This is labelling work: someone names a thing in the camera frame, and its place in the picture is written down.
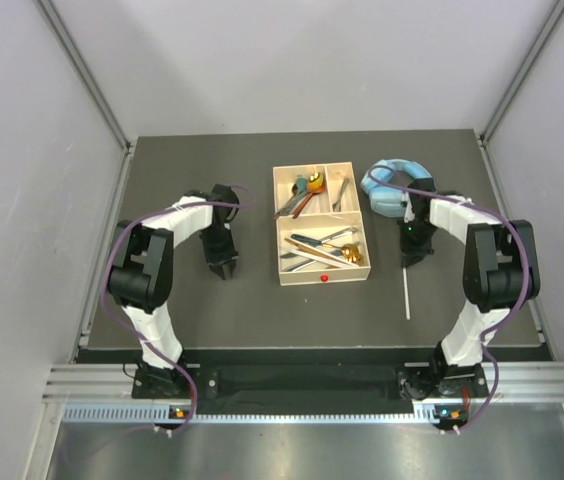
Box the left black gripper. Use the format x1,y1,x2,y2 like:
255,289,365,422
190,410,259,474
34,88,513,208
199,224,238,276

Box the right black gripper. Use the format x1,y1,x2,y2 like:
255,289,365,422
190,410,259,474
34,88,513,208
397,219,438,269

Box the plain gold spoon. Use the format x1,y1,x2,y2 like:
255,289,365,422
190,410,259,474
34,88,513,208
341,243,364,265

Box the cream divided utensil box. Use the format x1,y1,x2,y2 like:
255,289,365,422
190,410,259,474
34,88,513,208
273,162,371,287

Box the orange silicone spoon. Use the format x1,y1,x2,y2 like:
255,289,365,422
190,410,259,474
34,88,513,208
292,185,325,219

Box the gold butter knife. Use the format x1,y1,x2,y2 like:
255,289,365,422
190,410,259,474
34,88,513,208
284,238,337,260

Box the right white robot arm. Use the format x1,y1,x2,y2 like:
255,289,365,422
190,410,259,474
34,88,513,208
399,187,540,400

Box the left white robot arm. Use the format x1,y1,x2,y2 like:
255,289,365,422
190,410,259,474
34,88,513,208
101,184,240,399

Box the light blue headphones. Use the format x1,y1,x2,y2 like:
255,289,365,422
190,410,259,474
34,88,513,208
360,159,433,219

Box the silver fork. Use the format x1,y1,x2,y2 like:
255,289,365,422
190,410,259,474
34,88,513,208
332,177,350,212

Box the dark teal handled knife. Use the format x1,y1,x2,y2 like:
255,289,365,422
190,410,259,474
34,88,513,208
290,234,324,247

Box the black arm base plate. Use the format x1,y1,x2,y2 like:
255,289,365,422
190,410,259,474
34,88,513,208
132,363,487,405

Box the slotted cable duct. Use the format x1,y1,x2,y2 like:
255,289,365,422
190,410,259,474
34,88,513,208
62,403,460,425

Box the aluminium front rail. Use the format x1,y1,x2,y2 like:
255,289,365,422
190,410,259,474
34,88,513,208
43,362,564,404

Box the left aluminium frame post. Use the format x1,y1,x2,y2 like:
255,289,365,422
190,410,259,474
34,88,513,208
33,0,132,152

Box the aluminium frame post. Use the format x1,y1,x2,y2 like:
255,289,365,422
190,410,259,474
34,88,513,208
477,0,564,147
33,0,132,152

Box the right aluminium frame post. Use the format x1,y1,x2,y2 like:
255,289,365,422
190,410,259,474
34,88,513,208
477,0,564,147

